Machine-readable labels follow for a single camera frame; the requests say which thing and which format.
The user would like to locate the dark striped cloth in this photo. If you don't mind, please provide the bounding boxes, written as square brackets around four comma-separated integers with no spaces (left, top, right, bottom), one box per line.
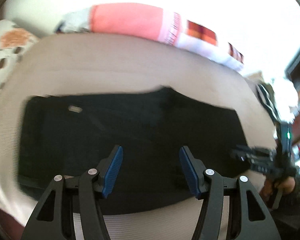
[256,84,280,124]

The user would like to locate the floral pillow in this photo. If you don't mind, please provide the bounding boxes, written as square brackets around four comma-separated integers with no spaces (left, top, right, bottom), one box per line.
[0,20,39,92]

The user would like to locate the black pants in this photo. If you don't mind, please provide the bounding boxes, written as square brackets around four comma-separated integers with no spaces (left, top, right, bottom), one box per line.
[18,87,249,215]

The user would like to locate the right hand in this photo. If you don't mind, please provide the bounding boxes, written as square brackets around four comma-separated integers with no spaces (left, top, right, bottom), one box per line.
[260,177,295,202]

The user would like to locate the pink checkered bolster pillow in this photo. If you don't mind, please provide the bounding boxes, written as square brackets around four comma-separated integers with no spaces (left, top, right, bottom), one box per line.
[55,3,244,72]

